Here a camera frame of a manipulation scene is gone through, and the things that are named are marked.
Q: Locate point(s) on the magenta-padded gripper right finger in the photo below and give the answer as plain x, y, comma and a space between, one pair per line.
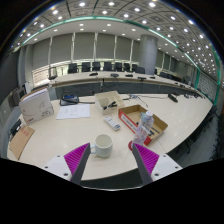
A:
148, 160

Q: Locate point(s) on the white ceramic mug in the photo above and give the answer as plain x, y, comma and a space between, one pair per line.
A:
103, 146

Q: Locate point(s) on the large white cardboard box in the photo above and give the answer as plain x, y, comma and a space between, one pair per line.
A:
36, 108

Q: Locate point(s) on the recessed ceiling lights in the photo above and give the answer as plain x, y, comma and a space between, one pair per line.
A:
111, 3

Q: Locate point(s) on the white paper sheet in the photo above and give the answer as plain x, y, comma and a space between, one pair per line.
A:
73, 112

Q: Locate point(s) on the small grey monitor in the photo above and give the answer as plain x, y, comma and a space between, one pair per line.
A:
17, 96

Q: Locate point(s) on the row of black office chairs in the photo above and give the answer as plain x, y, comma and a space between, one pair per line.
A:
96, 66

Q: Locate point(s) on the open brown box red side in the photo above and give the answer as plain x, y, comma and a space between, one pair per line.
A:
131, 115

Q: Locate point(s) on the white remote control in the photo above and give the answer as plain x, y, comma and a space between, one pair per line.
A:
112, 123

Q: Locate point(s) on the clear plastic water bottle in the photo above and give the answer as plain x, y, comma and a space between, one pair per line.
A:
144, 128

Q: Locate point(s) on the small open white box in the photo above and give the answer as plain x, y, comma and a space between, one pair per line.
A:
106, 100

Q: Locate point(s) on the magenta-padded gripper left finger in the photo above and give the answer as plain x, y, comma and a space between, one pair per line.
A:
75, 160

